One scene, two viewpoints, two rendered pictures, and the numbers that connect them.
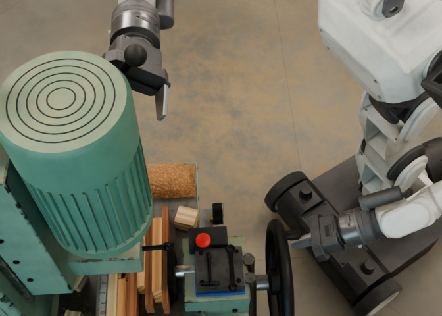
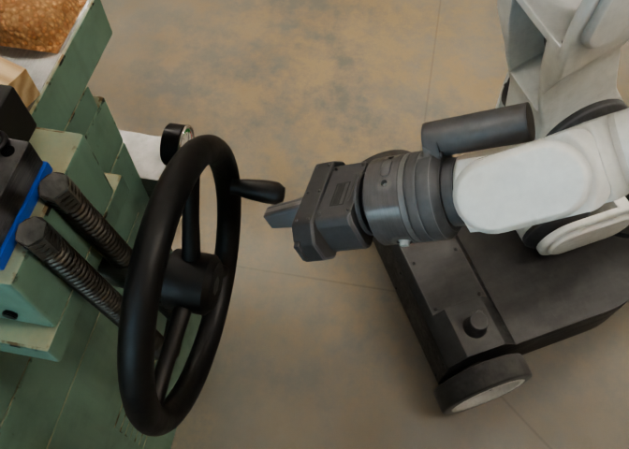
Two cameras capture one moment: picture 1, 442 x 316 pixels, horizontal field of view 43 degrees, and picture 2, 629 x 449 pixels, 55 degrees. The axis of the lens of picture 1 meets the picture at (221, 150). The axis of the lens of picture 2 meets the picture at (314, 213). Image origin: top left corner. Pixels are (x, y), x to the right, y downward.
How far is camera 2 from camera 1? 0.80 m
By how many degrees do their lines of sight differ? 8
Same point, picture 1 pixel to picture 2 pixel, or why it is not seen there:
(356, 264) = (457, 316)
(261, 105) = (387, 56)
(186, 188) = (36, 29)
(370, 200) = (448, 130)
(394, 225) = (488, 196)
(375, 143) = (527, 77)
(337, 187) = not seen: hidden behind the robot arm
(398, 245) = (542, 301)
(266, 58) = not seen: outside the picture
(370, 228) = (431, 199)
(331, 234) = (343, 201)
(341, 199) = not seen: hidden behind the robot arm
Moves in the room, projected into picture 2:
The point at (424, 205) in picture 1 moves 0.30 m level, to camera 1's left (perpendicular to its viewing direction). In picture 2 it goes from (582, 152) to (212, 78)
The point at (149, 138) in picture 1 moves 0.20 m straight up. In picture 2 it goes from (208, 72) to (197, 20)
